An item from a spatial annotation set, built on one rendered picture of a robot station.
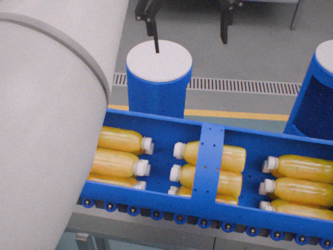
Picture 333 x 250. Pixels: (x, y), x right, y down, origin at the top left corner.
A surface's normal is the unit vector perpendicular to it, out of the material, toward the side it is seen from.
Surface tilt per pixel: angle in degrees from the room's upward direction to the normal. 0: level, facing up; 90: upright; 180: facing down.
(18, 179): 52
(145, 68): 0
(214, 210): 85
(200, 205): 80
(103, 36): 63
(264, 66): 0
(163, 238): 71
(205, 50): 0
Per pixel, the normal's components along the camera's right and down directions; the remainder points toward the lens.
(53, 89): 0.73, -0.38
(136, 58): 0.03, -0.67
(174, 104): 0.48, 0.66
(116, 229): -0.15, 0.47
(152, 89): -0.16, 0.73
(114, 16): 0.95, -0.15
